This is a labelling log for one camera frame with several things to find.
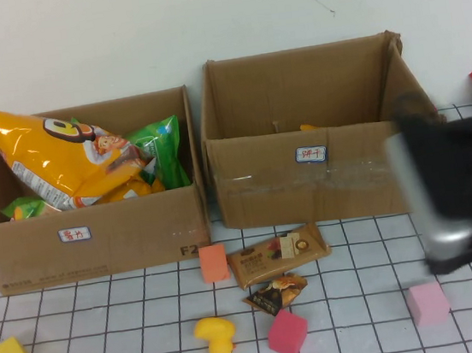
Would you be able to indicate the pink foam cube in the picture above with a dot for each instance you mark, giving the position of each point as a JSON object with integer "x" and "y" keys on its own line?
{"x": 427, "y": 304}

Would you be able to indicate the yellow rubber duck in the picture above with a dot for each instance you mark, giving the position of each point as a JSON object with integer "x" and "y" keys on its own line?
{"x": 217, "y": 338}

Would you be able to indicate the orange snack piece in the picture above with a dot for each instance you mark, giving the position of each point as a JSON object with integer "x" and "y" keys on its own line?
{"x": 309, "y": 126}

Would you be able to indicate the green chip bag orange corner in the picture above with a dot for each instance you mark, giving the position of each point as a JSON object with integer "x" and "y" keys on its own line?
{"x": 24, "y": 207}

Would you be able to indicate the green chip bag blue emblem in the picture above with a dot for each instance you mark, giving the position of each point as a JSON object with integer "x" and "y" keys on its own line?
{"x": 164, "y": 151}

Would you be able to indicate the white label red handwriting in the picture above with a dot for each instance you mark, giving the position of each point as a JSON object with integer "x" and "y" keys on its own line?
{"x": 74, "y": 234}
{"x": 311, "y": 153}

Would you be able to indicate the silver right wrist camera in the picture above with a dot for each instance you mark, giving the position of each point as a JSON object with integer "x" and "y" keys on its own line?
{"x": 429, "y": 204}

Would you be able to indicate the brown wafer biscuit packet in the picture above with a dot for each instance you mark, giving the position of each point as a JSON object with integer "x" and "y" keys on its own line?
{"x": 264, "y": 263}

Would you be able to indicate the orange foam block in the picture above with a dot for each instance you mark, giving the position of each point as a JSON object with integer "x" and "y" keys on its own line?
{"x": 213, "y": 263}

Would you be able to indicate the taped cardboard box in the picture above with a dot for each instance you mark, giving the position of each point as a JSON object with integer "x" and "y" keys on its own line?
{"x": 272, "y": 189}

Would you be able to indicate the white grid tablecloth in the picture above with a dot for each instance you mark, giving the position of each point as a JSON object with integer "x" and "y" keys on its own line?
{"x": 358, "y": 256}

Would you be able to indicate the magenta foam cube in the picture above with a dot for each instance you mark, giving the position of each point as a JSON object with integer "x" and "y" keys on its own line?
{"x": 286, "y": 335}

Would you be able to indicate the small dark snack packet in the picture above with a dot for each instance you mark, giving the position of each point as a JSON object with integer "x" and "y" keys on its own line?
{"x": 276, "y": 294}

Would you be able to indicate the cardboard box with F2 print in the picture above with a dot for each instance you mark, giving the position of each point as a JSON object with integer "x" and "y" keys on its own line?
{"x": 140, "y": 235}

